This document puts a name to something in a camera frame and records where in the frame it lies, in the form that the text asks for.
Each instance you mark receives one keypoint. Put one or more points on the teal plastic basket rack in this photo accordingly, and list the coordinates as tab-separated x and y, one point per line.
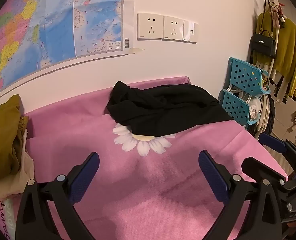
237	80

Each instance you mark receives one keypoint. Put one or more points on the black handbag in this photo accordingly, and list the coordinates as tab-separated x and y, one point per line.
262	45

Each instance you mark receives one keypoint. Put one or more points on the colourful wall map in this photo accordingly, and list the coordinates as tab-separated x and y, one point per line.
25	30

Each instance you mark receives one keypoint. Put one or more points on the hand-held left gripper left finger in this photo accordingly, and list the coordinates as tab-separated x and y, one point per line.
85	172

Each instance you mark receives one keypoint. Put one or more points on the beige hanging clothes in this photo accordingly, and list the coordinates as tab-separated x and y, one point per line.
264	115

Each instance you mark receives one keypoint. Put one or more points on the pink printed blanket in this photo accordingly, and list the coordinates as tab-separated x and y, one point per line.
138	192

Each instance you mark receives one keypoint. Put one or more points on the white coat rack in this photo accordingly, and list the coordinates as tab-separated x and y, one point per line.
277	37

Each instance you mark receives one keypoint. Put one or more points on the pink plush toy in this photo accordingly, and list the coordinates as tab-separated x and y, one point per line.
276	17

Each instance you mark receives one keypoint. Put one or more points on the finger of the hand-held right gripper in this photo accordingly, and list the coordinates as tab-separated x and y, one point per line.
272	142
257	167

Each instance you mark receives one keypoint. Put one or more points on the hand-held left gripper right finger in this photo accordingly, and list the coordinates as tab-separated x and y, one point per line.
212	175

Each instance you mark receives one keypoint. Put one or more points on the yellow-green hanging sweater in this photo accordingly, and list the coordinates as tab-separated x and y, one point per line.
287	55

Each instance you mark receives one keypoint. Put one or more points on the black garment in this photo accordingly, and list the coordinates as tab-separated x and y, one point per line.
162	105

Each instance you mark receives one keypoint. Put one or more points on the cream garment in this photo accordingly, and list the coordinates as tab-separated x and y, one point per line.
25	175

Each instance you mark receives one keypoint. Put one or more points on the mustard garment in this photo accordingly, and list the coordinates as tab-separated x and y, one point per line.
3	135

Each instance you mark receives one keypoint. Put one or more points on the white wall socket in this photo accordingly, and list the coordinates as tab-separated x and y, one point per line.
150	26
173	28

